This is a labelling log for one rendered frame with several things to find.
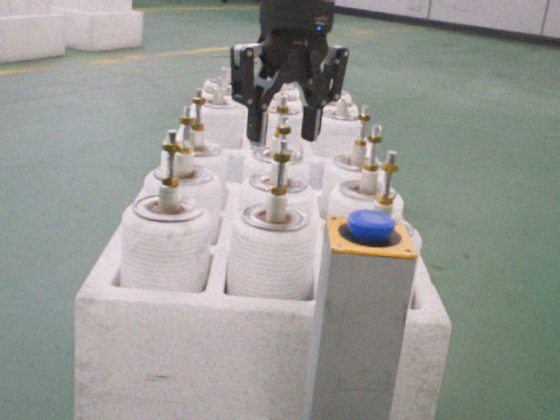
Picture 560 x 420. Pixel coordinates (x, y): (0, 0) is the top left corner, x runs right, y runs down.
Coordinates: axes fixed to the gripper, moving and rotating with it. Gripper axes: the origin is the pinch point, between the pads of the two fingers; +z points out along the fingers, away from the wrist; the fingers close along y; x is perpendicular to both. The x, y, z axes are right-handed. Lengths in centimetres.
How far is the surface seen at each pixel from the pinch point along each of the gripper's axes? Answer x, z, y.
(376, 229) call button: -20.0, 2.4, -5.3
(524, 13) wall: 334, 7, 553
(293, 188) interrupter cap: 6.6, 9.8, 7.5
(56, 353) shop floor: 22.7, 35.2, -16.2
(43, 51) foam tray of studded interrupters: 238, 32, 51
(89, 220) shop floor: 63, 35, 4
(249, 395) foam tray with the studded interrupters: -5.5, 27.5, -5.5
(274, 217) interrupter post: -0.7, 9.5, -0.8
